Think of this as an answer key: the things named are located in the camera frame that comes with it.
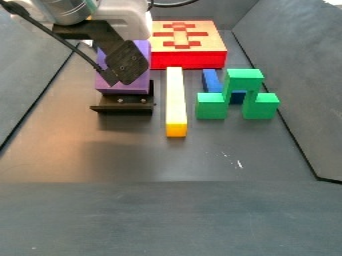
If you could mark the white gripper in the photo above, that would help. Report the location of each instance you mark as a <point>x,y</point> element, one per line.
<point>127,16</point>

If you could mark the purple U-shaped block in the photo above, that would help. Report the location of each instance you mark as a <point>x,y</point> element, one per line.
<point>139,86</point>

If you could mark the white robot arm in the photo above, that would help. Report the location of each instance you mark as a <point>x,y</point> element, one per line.
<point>127,15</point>

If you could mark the red board with cutouts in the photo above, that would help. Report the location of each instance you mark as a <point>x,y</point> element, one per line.
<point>188,44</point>

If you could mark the black angled fixture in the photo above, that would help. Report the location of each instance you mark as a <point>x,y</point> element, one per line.
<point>127,103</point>

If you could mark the yellow long bar block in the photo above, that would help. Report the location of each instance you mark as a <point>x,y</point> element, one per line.
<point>175,104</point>

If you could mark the blue U-shaped block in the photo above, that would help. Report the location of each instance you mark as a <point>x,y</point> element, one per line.
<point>213,86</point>

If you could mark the green stepped block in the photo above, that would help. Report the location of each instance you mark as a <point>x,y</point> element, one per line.
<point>241,89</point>

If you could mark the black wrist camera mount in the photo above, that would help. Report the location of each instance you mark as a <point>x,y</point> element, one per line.
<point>125,60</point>

